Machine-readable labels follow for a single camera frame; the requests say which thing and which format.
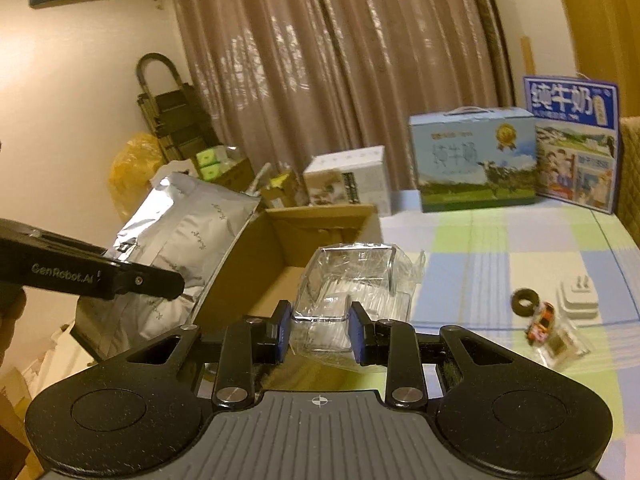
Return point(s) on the plaid tablecloth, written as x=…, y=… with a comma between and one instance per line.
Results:
x=500, y=245

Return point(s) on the stack of green boxes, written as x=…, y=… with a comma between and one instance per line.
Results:
x=210, y=162

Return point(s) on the brown curtain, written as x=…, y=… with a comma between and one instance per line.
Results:
x=325, y=70

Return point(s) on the white charger plug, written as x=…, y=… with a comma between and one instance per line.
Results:
x=579, y=300

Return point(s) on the small snack packet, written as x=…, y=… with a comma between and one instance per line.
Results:
x=555, y=335

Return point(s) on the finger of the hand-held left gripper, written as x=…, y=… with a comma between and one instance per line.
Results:
x=45, y=237
x=145, y=280

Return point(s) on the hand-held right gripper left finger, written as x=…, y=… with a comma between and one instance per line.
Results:
x=284, y=332

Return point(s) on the black folding cart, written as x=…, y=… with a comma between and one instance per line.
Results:
x=165, y=110

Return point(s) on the yellow curtain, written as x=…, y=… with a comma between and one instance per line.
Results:
x=600, y=20

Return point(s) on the silver foil bag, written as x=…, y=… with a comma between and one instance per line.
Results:
x=185, y=230

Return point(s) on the white cardboard box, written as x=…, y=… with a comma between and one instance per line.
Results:
x=345, y=180

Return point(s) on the light blue milk carton box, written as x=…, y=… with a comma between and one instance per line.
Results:
x=465, y=160

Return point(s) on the dark blue milk carton box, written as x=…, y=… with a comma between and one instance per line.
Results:
x=575, y=155

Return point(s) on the quilted chair cover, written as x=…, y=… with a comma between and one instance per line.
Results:
x=631, y=180

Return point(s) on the brown hair scrunchie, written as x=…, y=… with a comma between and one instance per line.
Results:
x=525, y=302

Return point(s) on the yellow plastic bag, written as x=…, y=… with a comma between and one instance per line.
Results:
x=132, y=175

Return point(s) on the clear plastic container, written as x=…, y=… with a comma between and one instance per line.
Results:
x=350, y=280

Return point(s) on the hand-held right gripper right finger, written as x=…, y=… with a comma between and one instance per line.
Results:
x=356, y=335

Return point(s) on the person's left hand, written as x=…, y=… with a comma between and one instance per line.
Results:
x=11, y=320

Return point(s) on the brown cardboard box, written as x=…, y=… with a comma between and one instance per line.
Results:
x=300, y=230

